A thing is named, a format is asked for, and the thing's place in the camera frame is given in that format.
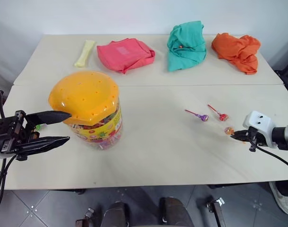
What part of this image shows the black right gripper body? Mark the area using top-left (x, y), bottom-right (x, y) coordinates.
top-left (246, 127), bottom-right (265, 152)

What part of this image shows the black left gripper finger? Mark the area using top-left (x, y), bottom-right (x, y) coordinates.
top-left (25, 110), bottom-right (73, 130)
top-left (15, 136), bottom-right (71, 161)

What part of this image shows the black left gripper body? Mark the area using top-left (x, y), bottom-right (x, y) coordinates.
top-left (0, 110), bottom-right (40, 155)

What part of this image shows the orange lollipop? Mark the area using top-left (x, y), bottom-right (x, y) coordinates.
top-left (224, 126), bottom-right (247, 145)

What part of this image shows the orange perforated jar lid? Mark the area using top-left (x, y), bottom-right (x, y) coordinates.
top-left (48, 69), bottom-right (119, 126)

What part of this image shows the clear plastic lollipop jar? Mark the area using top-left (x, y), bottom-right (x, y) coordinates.
top-left (68, 102), bottom-right (124, 151)

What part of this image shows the red wrapped lollipop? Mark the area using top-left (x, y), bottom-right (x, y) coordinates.
top-left (207, 104), bottom-right (229, 122)

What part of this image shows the purple wrapped lollipop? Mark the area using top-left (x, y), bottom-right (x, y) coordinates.
top-left (184, 109), bottom-right (210, 123)

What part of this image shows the dark trouser leg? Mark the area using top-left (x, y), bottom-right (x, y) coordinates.
top-left (275, 180), bottom-right (288, 197)

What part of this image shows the white sneaker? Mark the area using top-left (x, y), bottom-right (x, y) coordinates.
top-left (269, 181), bottom-right (288, 216)

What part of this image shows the pale yellow folded cloth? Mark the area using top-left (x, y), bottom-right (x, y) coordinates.
top-left (74, 40), bottom-right (98, 68)

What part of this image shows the orange crumpled cloth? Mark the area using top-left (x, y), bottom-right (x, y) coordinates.
top-left (211, 32), bottom-right (262, 75)

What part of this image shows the pink folded cloth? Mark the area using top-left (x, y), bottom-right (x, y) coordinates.
top-left (96, 37), bottom-right (156, 75)

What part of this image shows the dark rounded shape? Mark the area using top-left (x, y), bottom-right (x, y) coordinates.
top-left (159, 197), bottom-right (195, 227)
top-left (102, 201), bottom-right (131, 227)

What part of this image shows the teal crumpled cloth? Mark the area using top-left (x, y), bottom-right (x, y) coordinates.
top-left (166, 20), bottom-right (208, 72)

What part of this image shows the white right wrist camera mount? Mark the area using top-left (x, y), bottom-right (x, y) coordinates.
top-left (243, 110), bottom-right (279, 149)

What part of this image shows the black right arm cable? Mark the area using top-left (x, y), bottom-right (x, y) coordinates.
top-left (248, 144), bottom-right (288, 170)

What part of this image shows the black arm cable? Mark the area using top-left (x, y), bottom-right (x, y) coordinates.
top-left (0, 86), bottom-right (18, 215)
top-left (248, 144), bottom-right (288, 170)

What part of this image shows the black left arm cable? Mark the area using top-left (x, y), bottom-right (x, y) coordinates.
top-left (0, 86), bottom-right (18, 215)

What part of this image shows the metal table leg bracket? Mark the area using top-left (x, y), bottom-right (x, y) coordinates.
top-left (75, 207), bottom-right (95, 227)
top-left (206, 197), bottom-right (228, 227)

